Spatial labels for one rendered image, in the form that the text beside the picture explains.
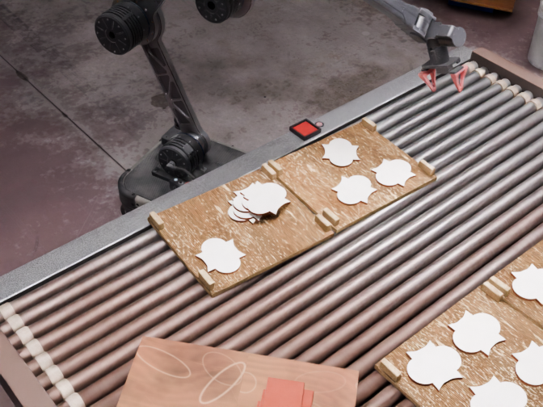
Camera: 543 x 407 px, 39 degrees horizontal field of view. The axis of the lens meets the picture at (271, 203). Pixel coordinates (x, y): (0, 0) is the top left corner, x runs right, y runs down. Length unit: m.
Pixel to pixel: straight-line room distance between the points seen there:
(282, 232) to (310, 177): 0.26
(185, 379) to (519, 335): 0.85
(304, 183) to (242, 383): 0.81
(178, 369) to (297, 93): 2.82
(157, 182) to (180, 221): 1.20
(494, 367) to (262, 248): 0.68
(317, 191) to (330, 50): 2.53
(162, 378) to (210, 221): 0.61
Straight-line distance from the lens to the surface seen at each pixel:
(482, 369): 1.95
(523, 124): 2.75
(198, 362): 1.75
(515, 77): 2.96
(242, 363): 1.74
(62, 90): 4.46
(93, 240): 2.20
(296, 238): 2.15
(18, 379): 1.90
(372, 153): 2.46
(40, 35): 5.00
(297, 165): 2.38
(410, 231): 2.24
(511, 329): 2.05
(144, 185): 3.38
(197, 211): 2.22
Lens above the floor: 2.46
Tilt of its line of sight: 43 degrees down
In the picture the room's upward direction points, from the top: 2 degrees clockwise
